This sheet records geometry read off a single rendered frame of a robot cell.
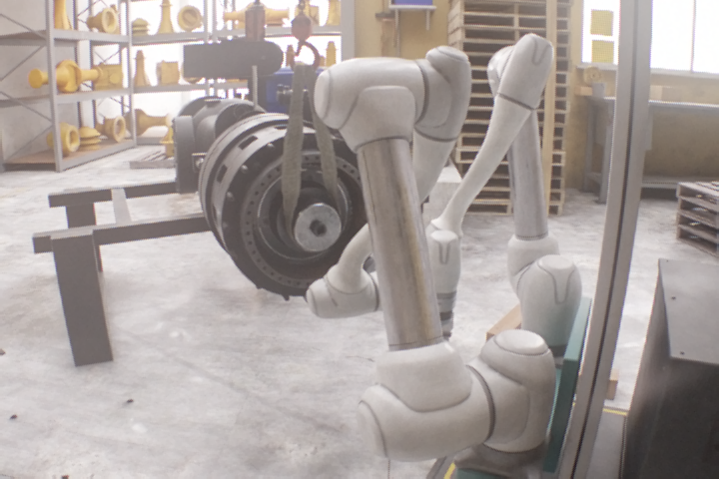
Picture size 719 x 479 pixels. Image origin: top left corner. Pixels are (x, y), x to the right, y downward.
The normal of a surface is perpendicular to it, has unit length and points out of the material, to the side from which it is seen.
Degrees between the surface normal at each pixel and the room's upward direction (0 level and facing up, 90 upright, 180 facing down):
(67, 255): 90
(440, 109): 113
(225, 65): 90
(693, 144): 90
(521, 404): 80
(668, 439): 90
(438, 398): 61
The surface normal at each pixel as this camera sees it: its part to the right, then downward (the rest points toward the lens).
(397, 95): 0.38, -0.09
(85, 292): 0.46, 0.22
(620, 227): -0.47, 0.22
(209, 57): -0.08, 0.26
